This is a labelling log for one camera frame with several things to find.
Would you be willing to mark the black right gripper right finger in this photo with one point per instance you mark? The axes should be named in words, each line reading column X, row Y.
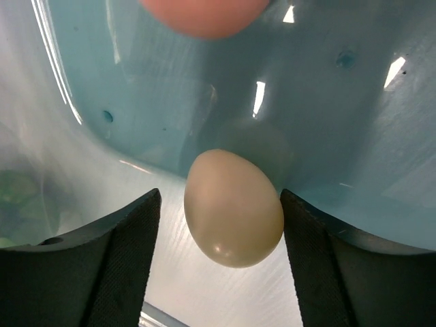
column 344, row 276

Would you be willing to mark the aluminium mounting rail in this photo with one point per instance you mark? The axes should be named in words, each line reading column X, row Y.
column 152, row 316

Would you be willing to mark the blue translucent plastic basin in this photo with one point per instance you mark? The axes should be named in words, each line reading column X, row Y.
column 332, row 100

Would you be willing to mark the clear zip top bag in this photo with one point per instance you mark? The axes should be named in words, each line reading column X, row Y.
column 35, row 208

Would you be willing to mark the pink egg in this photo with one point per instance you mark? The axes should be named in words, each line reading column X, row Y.
column 204, row 18

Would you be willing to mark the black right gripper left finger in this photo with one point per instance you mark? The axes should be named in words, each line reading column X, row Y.
column 95, row 275

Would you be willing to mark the white egg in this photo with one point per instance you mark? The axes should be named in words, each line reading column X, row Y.
column 232, row 209

